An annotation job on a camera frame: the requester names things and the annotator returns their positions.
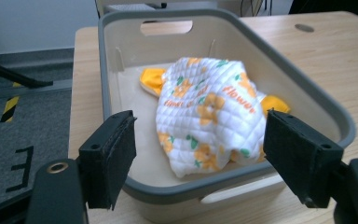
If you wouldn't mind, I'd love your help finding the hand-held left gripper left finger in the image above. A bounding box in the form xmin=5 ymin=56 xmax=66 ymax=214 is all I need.
xmin=77 ymin=109 xmax=138 ymax=211

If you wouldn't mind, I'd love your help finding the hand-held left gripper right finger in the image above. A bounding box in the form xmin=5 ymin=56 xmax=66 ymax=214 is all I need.
xmin=262 ymin=108 xmax=345 ymax=209

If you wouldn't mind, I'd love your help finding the beige basket with grey rim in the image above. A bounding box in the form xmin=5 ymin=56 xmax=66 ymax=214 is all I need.
xmin=98 ymin=8 xmax=357 ymax=224

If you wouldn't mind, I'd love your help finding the white floral quilted baby garment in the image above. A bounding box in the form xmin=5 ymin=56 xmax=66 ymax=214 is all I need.
xmin=139 ymin=56 xmax=292 ymax=179

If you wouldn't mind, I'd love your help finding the black floor tape marking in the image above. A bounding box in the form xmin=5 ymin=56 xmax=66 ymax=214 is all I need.
xmin=5 ymin=145 xmax=35 ymax=194

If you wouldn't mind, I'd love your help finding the yellow black hazard tape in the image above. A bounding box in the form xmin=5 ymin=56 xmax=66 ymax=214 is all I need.
xmin=0 ymin=81 xmax=22 ymax=123

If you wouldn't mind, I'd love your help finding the black stand leg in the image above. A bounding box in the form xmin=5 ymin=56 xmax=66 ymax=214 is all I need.
xmin=0 ymin=35 xmax=54 ymax=90

